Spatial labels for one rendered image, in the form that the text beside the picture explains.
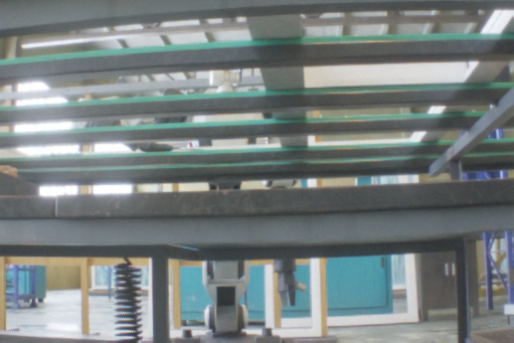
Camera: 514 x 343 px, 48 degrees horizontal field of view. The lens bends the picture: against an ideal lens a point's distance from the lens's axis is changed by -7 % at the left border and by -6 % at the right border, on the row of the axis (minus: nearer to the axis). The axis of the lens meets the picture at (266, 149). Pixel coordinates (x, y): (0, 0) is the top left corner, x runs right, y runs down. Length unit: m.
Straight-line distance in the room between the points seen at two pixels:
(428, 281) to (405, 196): 4.78
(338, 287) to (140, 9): 5.00
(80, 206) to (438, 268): 4.89
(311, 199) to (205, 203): 0.12
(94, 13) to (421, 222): 0.48
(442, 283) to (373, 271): 0.66
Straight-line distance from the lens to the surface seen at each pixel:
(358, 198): 0.71
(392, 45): 1.00
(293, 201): 0.71
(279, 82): 1.22
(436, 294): 5.51
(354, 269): 5.65
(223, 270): 2.61
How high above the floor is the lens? 0.49
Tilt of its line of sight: 12 degrees up
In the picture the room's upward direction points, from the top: 1 degrees counter-clockwise
